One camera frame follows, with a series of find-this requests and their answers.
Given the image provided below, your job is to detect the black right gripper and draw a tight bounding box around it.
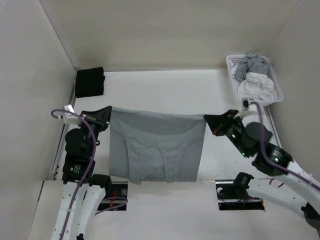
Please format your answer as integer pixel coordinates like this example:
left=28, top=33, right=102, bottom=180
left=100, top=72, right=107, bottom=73
left=204, top=108, right=251, bottom=157

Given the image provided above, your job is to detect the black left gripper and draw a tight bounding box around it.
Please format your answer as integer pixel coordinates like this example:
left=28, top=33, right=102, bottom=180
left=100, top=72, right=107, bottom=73
left=78, top=105, right=113, bottom=156

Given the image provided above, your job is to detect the grey tank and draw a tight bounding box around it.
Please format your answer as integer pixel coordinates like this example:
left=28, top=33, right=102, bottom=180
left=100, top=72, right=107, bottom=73
left=234, top=52, right=271, bottom=82
left=109, top=107, right=206, bottom=185

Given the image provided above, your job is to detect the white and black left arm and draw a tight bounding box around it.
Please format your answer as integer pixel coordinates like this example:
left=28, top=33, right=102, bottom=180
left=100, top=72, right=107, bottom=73
left=50, top=105, right=112, bottom=240

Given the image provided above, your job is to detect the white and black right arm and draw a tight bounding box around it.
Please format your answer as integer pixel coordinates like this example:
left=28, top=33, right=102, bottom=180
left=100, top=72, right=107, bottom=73
left=203, top=109, right=320, bottom=230

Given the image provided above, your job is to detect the folded black tank top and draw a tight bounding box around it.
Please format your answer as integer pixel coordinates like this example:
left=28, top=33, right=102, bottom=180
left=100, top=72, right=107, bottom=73
left=75, top=67, right=105, bottom=98

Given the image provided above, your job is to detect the white tank top in basket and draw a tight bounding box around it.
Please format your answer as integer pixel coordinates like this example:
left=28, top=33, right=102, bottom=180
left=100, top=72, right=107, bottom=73
left=227, top=60, right=278, bottom=101

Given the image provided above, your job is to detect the grey tank top in basket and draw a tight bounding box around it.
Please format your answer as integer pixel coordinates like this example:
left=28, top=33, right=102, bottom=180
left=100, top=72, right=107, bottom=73
left=234, top=52, right=271, bottom=82

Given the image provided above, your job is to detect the white plastic laundry basket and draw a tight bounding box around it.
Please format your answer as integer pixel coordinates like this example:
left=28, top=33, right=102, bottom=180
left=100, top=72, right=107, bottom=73
left=225, top=53, right=284, bottom=107

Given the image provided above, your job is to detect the white front cover board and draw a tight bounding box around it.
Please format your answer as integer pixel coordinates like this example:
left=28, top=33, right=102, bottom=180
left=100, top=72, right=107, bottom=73
left=27, top=178, right=320, bottom=240

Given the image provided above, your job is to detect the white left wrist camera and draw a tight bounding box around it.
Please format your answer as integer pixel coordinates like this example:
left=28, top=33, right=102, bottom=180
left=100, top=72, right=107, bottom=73
left=56, top=104, right=81, bottom=125

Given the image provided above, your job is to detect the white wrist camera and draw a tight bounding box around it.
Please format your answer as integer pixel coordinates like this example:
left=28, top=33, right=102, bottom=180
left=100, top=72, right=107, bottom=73
left=56, top=104, right=81, bottom=125
left=236, top=97, right=259, bottom=119

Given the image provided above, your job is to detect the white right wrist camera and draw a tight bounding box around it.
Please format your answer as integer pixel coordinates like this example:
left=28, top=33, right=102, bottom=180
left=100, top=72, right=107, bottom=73
left=236, top=97, right=259, bottom=119

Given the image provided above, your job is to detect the aluminium table edge rail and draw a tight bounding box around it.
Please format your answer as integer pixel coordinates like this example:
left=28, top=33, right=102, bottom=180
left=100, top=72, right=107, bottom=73
left=47, top=83, right=76, bottom=181

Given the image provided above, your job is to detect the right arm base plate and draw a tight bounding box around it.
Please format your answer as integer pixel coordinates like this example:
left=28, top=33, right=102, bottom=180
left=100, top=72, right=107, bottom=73
left=215, top=181, right=265, bottom=211

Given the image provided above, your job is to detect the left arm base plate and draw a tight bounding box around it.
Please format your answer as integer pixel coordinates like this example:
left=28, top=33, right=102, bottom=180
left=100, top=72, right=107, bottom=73
left=97, top=181, right=128, bottom=211

